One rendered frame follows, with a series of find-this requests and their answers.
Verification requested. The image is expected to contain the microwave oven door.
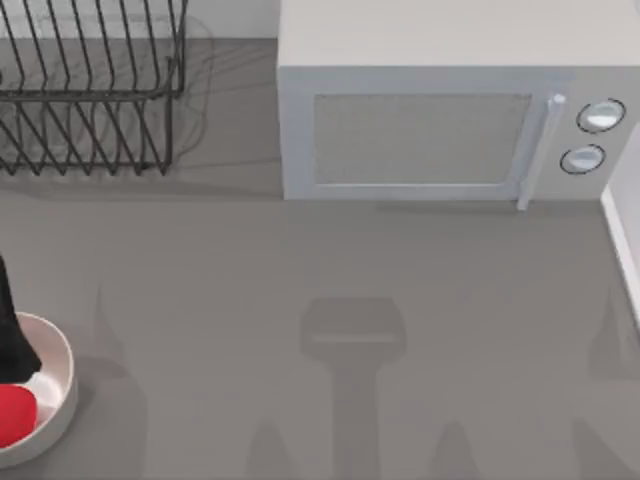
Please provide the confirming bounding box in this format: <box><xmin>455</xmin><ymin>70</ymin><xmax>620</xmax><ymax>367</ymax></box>
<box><xmin>279</xmin><ymin>67</ymin><xmax>544</xmax><ymax>201</ymax></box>

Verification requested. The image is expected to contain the pale microwave oven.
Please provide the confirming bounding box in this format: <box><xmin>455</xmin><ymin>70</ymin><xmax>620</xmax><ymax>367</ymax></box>
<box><xmin>276</xmin><ymin>0</ymin><xmax>640</xmax><ymax>211</ymax></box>

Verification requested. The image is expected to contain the small microwave knob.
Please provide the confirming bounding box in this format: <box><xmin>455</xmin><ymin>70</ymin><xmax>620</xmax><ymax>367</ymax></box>
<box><xmin>559</xmin><ymin>143</ymin><xmax>607</xmax><ymax>176</ymax></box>

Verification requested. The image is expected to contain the pale pink bowl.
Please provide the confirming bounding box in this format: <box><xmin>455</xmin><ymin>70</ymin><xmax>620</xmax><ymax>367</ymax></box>
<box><xmin>0</xmin><ymin>312</ymin><xmax>78</xmax><ymax>470</ymax></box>

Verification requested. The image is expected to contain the large microwave knob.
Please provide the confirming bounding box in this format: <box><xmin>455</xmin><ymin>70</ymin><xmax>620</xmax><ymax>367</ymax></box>
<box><xmin>576</xmin><ymin>98</ymin><xmax>627</xmax><ymax>134</ymax></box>

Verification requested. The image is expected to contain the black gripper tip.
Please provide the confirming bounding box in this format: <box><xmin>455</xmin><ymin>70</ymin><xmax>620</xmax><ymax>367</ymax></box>
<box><xmin>0</xmin><ymin>256</ymin><xmax>43</xmax><ymax>387</ymax></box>

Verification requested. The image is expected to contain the red apple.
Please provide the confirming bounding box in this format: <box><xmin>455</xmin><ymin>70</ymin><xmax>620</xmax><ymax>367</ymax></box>
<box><xmin>0</xmin><ymin>383</ymin><xmax>39</xmax><ymax>449</ymax></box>

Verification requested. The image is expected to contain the pale microwave door handle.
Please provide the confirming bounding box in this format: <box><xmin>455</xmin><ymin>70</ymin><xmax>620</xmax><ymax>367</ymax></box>
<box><xmin>516</xmin><ymin>93</ymin><xmax>568</xmax><ymax>211</ymax></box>

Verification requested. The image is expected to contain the black wire dish rack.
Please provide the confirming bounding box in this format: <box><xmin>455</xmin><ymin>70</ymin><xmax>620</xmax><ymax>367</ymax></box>
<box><xmin>0</xmin><ymin>0</ymin><xmax>190</xmax><ymax>177</ymax></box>

